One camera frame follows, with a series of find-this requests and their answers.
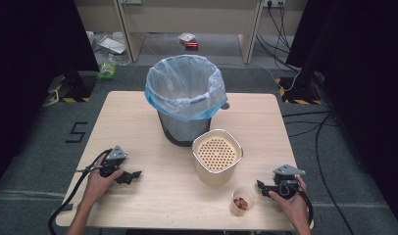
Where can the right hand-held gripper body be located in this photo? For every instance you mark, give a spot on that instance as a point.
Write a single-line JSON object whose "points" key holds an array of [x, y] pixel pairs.
{"points": [[287, 182]]}

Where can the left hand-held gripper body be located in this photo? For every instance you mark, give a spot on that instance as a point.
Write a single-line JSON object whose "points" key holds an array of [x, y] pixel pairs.
{"points": [[113, 160]]}

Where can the clear plastic cup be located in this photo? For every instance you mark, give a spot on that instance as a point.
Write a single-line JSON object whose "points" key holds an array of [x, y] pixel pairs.
{"points": [[242, 196]]}

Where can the brown food scraps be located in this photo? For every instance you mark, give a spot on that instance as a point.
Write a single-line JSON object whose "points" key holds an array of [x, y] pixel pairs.
{"points": [[241, 203]]}

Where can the person's right hand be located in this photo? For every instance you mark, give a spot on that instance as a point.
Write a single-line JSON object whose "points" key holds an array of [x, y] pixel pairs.
{"points": [[295, 207]]}

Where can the person's left hand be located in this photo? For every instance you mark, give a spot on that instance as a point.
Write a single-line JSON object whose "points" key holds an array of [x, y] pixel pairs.
{"points": [[97, 184]]}

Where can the black tape floor mark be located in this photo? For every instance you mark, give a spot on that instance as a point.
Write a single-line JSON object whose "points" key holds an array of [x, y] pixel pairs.
{"points": [[76, 132]]}

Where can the beige bin with perforated strainer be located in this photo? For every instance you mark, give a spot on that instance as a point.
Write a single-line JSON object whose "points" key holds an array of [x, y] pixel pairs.
{"points": [[213, 169]]}

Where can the grey trash can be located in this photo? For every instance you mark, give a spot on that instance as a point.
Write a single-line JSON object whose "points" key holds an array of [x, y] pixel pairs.
{"points": [[184, 132]]}

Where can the black stand base striped tape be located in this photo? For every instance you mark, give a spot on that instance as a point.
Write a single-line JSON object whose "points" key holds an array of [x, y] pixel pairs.
{"points": [[74, 86], [300, 91]]}

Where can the grey round table grommet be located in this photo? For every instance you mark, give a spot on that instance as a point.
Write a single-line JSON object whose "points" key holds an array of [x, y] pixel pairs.
{"points": [[224, 105]]}

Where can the green packet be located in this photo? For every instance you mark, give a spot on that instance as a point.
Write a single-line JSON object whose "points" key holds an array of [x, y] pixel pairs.
{"points": [[107, 70]]}

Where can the translucent blue trash bag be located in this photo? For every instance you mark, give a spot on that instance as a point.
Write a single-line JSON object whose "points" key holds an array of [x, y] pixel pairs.
{"points": [[184, 86]]}

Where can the white paper sheet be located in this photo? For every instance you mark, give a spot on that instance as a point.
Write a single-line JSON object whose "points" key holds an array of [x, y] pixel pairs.
{"points": [[112, 44]]}

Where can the black curtain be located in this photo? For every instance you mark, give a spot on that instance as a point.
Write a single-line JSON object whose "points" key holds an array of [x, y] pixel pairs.
{"points": [[367, 81], [30, 65]]}

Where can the red can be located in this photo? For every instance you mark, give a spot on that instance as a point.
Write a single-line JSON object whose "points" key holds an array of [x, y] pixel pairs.
{"points": [[191, 45]]}

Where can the crumpled white packet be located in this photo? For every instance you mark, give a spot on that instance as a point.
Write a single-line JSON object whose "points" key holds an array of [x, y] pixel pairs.
{"points": [[186, 37]]}

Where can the beige desk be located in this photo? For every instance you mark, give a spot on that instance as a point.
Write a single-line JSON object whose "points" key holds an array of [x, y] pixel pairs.
{"points": [[193, 16]]}

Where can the white wall socket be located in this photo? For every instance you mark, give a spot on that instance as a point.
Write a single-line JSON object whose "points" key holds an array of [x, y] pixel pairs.
{"points": [[273, 3]]}

